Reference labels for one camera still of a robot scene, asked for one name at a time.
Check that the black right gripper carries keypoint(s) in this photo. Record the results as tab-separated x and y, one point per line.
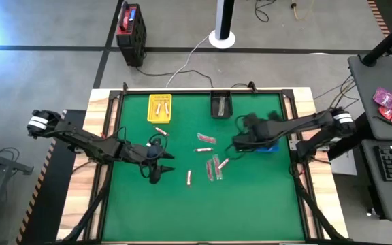
257	132

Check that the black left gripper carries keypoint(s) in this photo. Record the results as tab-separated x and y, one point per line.
141	153

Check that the slim red white candy bar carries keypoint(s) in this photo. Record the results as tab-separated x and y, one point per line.
158	109
203	149
166	108
223	163
161	131
188	178

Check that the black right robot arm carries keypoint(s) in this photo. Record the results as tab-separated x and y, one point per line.
305	124

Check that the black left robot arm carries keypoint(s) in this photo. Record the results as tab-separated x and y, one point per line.
80	137

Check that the pink candy bag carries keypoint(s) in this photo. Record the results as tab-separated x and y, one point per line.
384	98

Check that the red candy bag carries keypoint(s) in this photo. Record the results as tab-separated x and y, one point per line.
391	114

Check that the blue plastic bin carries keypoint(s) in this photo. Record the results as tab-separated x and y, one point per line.
271	149

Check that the yellow plastic basket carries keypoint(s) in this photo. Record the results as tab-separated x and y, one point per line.
160	119

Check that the black plastic bin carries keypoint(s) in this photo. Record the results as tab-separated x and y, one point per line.
214	109

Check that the green table mat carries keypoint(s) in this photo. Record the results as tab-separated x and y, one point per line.
199	211

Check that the white black floor stand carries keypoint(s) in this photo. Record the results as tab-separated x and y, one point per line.
225	17

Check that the grey desk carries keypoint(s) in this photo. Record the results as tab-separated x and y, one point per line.
369	88

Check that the red black power station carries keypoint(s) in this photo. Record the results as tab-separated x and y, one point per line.
133	44

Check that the black hazard striped platform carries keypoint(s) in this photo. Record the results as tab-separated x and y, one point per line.
46	204

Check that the black monitor pole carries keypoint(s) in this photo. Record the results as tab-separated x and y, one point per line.
386	42

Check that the black frame clamp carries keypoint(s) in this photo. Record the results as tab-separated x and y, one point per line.
125	87
252	86

